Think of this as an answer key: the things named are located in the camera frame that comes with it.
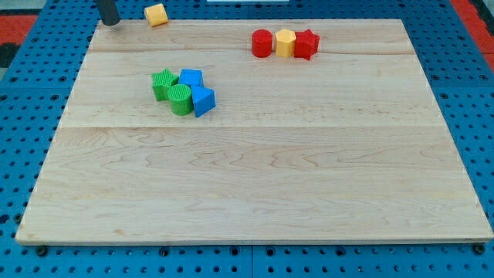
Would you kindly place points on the yellow hexagon block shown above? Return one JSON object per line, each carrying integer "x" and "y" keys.
{"x": 156, "y": 15}

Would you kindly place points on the blue triangle block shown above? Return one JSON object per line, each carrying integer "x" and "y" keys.
{"x": 203, "y": 100}

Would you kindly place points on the green cylinder block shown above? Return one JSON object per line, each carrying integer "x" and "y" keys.
{"x": 180, "y": 99}

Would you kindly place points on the blue cube block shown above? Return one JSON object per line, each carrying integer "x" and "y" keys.
{"x": 191, "y": 77}

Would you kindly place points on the red cylinder block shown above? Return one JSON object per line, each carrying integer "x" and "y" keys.
{"x": 261, "y": 43}

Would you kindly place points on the light wooden board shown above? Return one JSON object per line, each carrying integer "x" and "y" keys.
{"x": 349, "y": 147}

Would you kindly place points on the green star block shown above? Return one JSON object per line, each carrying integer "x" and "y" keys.
{"x": 162, "y": 82}

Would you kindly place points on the yellow pentagon block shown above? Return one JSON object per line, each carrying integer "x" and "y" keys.
{"x": 285, "y": 42}

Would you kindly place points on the red star block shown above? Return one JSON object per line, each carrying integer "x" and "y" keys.
{"x": 306, "y": 44}

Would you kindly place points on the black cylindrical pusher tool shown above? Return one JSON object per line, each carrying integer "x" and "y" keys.
{"x": 108, "y": 12}

